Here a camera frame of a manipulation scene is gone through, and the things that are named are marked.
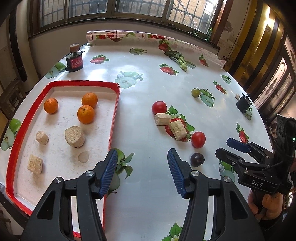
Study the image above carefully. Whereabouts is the person's right hand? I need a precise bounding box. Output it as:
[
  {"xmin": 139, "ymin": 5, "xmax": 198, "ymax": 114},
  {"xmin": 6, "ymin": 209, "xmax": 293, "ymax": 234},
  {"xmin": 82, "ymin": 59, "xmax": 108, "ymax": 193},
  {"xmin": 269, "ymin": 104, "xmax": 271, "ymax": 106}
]
[{"xmin": 247, "ymin": 191, "xmax": 289, "ymax": 220}]

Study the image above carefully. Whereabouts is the barred window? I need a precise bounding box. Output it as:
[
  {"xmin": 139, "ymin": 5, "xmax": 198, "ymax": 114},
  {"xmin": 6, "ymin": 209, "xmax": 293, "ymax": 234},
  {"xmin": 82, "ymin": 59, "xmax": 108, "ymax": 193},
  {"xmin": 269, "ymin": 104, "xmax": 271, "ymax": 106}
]
[{"xmin": 28, "ymin": 0, "xmax": 228, "ymax": 44}]

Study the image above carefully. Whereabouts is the small beige round block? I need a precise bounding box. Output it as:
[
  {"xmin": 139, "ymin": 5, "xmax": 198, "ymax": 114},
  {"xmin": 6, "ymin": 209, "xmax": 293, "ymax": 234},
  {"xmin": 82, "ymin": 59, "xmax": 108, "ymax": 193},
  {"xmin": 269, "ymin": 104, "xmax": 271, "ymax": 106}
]
[{"xmin": 35, "ymin": 131, "xmax": 49, "ymax": 145}]

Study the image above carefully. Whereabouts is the dark purple plum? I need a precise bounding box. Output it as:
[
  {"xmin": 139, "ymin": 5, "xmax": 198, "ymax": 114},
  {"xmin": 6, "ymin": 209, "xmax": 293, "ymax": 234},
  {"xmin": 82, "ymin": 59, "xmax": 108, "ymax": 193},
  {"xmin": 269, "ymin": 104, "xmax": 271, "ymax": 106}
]
[{"xmin": 190, "ymin": 152, "xmax": 205, "ymax": 168}]

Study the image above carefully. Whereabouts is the red tomato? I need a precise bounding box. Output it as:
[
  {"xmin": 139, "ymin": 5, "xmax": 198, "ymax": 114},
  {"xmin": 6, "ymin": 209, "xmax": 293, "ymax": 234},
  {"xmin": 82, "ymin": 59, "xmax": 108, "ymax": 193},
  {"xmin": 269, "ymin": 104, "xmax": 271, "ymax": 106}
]
[
  {"xmin": 191, "ymin": 131, "xmax": 206, "ymax": 149},
  {"xmin": 152, "ymin": 101, "xmax": 167, "ymax": 115}
]

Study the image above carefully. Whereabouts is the large beige round block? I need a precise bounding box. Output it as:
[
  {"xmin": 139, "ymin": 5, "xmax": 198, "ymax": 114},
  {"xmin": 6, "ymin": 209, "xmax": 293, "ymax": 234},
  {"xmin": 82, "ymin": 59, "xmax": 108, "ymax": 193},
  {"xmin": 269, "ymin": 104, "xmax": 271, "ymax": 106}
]
[{"xmin": 64, "ymin": 125, "xmax": 85, "ymax": 149}]

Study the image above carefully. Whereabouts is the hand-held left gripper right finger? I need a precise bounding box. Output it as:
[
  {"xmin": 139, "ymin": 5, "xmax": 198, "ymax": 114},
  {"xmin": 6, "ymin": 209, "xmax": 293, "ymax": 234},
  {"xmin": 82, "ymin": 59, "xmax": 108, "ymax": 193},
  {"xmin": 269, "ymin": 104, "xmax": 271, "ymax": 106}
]
[{"xmin": 167, "ymin": 148, "xmax": 266, "ymax": 241}]

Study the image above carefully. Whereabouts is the orange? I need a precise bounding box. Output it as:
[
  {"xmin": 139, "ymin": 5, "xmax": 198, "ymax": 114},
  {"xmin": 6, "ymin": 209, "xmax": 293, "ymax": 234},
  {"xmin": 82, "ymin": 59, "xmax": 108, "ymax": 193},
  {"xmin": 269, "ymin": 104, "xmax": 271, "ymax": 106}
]
[
  {"xmin": 44, "ymin": 98, "xmax": 59, "ymax": 114},
  {"xmin": 77, "ymin": 105, "xmax": 95, "ymax": 124},
  {"xmin": 81, "ymin": 92, "xmax": 98, "ymax": 108}
]

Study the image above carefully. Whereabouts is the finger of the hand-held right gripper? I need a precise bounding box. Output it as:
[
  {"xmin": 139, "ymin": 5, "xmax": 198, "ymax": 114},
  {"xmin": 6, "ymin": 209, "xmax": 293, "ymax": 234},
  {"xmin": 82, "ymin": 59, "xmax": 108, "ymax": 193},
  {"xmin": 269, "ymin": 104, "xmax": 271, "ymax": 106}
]
[
  {"xmin": 215, "ymin": 148, "xmax": 267, "ymax": 174},
  {"xmin": 226, "ymin": 138, "xmax": 275, "ymax": 160}
]

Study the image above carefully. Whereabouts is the beige cylinder block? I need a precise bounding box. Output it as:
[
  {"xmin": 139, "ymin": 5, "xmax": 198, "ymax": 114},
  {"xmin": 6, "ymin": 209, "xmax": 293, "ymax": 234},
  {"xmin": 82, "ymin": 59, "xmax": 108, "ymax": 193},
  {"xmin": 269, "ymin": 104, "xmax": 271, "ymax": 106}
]
[{"xmin": 154, "ymin": 113, "xmax": 171, "ymax": 126}]

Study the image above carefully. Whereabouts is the red-rimmed white tray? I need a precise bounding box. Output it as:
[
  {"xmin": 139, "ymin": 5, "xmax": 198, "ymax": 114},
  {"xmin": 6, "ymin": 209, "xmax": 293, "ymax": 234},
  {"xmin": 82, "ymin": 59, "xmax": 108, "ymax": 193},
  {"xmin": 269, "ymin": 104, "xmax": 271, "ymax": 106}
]
[{"xmin": 5, "ymin": 80, "xmax": 121, "ymax": 240}]

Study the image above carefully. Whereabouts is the wooden chair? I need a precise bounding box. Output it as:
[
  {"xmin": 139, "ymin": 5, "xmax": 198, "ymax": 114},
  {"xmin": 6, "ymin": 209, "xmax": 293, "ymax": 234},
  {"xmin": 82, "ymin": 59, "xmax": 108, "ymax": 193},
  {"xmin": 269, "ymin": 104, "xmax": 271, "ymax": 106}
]
[{"xmin": 0, "ymin": 79, "xmax": 26, "ymax": 116}]

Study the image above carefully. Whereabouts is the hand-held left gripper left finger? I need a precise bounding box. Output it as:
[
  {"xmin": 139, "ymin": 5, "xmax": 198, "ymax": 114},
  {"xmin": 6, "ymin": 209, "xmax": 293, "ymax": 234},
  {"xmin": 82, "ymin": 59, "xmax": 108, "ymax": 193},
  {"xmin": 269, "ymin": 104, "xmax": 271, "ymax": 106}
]
[{"xmin": 20, "ymin": 148, "xmax": 119, "ymax": 241}]

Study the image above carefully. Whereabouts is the red-label black motor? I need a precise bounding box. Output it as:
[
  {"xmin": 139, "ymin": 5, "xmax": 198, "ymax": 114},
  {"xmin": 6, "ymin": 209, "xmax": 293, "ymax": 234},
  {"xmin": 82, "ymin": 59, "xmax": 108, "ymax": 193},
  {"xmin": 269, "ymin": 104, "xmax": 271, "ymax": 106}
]
[{"xmin": 64, "ymin": 44, "xmax": 84, "ymax": 73}]

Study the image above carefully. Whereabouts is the wooden glass-panel door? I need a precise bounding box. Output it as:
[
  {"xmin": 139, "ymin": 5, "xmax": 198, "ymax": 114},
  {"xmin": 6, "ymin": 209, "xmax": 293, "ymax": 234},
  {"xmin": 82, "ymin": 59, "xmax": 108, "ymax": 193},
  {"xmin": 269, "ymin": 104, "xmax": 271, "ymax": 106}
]
[{"xmin": 223, "ymin": 0, "xmax": 296, "ymax": 121}]

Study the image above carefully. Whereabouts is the beige ridged block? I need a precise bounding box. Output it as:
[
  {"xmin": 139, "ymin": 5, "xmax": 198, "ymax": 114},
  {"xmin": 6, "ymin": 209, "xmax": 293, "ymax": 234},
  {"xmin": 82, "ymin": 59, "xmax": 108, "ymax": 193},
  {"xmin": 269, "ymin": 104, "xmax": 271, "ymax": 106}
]
[
  {"xmin": 169, "ymin": 120, "xmax": 188, "ymax": 140},
  {"xmin": 27, "ymin": 154, "xmax": 43, "ymax": 175}
]

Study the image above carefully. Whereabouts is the bok choy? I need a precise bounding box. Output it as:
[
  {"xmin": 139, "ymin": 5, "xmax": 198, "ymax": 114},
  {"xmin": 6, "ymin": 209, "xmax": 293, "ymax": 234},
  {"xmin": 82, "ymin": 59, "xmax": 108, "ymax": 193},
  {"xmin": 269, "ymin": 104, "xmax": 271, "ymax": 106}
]
[{"xmin": 164, "ymin": 50, "xmax": 189, "ymax": 71}]

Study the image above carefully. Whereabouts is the black wall cable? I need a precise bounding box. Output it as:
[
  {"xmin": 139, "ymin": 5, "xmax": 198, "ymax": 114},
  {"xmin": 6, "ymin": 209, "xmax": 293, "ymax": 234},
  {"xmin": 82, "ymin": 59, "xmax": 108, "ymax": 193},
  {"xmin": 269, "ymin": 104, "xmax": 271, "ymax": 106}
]
[{"xmin": 222, "ymin": 52, "xmax": 233, "ymax": 65}]

